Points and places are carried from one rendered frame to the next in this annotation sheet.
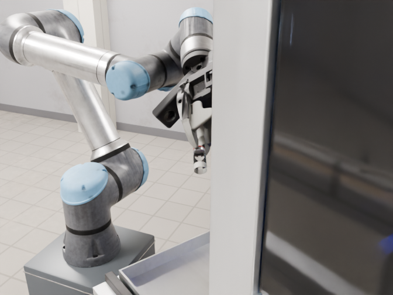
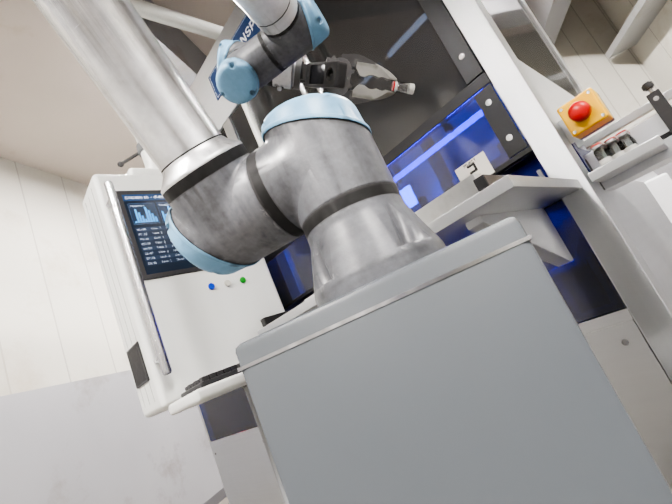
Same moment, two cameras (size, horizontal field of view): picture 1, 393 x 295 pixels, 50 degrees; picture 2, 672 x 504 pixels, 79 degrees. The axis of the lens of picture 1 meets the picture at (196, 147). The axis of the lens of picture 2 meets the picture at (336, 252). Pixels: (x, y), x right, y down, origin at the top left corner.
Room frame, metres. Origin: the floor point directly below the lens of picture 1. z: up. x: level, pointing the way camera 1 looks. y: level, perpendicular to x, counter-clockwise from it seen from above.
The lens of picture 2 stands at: (1.06, 0.70, 0.75)
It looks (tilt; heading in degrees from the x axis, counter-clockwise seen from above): 13 degrees up; 259
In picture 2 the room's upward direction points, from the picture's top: 24 degrees counter-clockwise
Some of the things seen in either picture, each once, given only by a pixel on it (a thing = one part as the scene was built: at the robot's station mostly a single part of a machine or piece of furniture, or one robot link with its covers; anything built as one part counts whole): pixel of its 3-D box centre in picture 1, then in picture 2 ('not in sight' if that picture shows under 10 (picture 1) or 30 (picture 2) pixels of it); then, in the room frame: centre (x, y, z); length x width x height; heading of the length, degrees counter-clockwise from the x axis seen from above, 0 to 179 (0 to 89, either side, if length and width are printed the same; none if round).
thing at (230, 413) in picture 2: not in sight; (314, 370); (0.99, -0.86, 0.73); 1.98 x 0.01 x 0.25; 127
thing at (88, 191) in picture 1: (87, 194); (321, 162); (0.94, 0.28, 0.96); 0.13 x 0.12 x 0.14; 149
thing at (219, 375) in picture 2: not in sight; (256, 363); (1.15, -0.51, 0.82); 0.40 x 0.14 x 0.02; 35
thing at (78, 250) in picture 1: (90, 233); (368, 248); (0.94, 0.28, 0.84); 0.15 x 0.15 x 0.10
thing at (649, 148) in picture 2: not in sight; (628, 161); (0.27, 0.00, 0.87); 0.14 x 0.13 x 0.02; 37
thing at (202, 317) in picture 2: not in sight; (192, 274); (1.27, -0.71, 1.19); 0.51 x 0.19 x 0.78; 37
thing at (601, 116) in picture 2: not in sight; (585, 114); (0.31, 0.01, 0.99); 0.08 x 0.07 x 0.07; 37
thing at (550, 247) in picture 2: not in sight; (526, 244); (0.57, 0.00, 0.79); 0.34 x 0.03 x 0.13; 37
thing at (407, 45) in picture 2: not in sight; (373, 45); (0.52, -0.24, 1.50); 0.43 x 0.01 x 0.59; 127
